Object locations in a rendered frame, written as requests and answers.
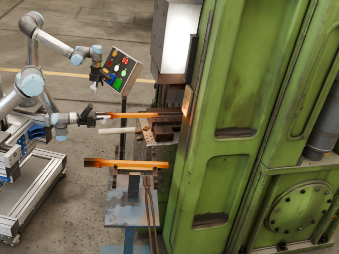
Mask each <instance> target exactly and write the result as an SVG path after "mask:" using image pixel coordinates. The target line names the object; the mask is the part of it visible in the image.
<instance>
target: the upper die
mask: <svg viewBox="0 0 339 254"><path fill-rule="evenodd" d="M150 71H151V73H152V75H153V77H154V79H155V81H156V83H157V84H188V83H185V82H184V81H183V77H184V74H161V73H160V71H159V70H158V68H157V66H156V64H155V62H154V60H153V59H152V57H151V64H150Z"/></svg>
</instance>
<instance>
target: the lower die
mask: <svg viewBox="0 0 339 254"><path fill-rule="evenodd" d="M180 112H182V107H162V108H146V113H180ZM162 117H163V119H164V123H163V119H162ZM169 117H170V119H171V121H170V119H168V118H169ZM175 117H176V118H177V125H181V124H182V118H181V117H183V116H182V115H171V116H151V118H147V121H148V124H149V126H150V129H151V131H152V132H153V129H152V127H153V126H155V125H156V119H155V118H157V126H161V125H162V123H163V125H169V121H170V125H175V124H176V119H175Z"/></svg>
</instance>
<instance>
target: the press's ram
mask: <svg viewBox="0 0 339 254"><path fill-rule="evenodd" d="M202 2H203V1H200V0H155V3H154V13H153V24H152V34H151V45H150V55H151V57H152V59H153V60H154V62H155V64H156V66H157V68H158V70H159V71H160V73H161V74H184V72H185V65H186V59H187V53H188V47H189V41H190V34H196V32H197V27H198V21H199V16H200V12H201V7H202Z"/></svg>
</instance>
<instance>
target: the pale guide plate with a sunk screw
mask: <svg viewBox="0 0 339 254"><path fill-rule="evenodd" d="M193 95H194V91H193V90H192V88H191V87H190V85H186V87H185V92H184V99H183V105H182V112H183V114H184V115H185V117H186V118H189V116H190V111H191V106H192V100H193Z"/></svg>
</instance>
